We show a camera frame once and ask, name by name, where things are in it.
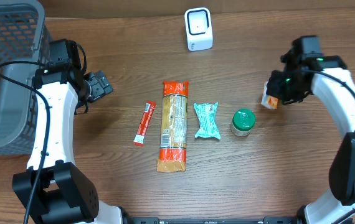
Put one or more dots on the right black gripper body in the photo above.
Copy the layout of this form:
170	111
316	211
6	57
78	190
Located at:
288	83

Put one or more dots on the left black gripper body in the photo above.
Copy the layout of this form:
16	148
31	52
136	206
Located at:
101	86

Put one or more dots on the red stick sachet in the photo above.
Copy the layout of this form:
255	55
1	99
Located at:
144	123

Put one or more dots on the green lid jar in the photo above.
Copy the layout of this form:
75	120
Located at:
243	122

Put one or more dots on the teal tissue packet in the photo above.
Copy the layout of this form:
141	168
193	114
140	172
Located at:
206	114

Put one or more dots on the red snack package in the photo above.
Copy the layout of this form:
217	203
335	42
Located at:
173	142

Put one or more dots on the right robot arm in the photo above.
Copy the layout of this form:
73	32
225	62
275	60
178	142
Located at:
308	71

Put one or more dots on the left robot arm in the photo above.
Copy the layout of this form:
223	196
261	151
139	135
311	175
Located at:
53	189

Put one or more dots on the white barcode scanner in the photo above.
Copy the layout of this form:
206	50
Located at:
198	26

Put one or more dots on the grey plastic mesh basket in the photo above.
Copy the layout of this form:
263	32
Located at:
24	42

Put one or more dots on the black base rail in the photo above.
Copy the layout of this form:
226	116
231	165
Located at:
265	220

